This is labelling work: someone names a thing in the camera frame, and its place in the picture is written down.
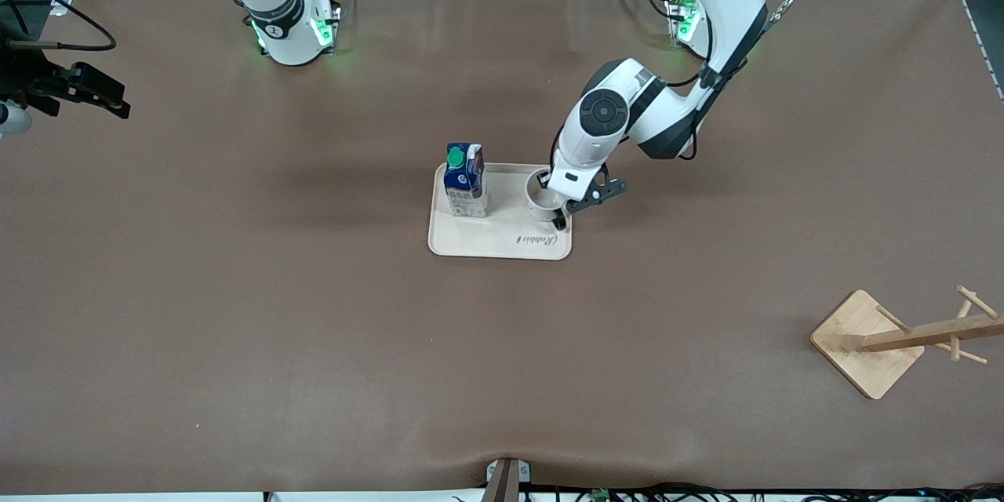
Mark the cream rectangular plastic tray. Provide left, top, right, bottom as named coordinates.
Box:
left=427, top=162, right=573, bottom=260

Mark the wooden cup hanging rack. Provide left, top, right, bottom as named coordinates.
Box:
left=809, top=285, right=1004, bottom=401

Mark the white smiley cup black handle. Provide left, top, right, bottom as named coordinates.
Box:
left=524, top=166, right=569, bottom=231

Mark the metal camera mount clamp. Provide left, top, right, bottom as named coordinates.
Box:
left=485, top=457, right=532, bottom=502

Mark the blue milk carton green cap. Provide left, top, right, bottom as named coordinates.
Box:
left=443, top=143, right=489, bottom=219

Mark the brown table mat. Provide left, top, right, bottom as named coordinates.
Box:
left=0, top=0, right=1004, bottom=495

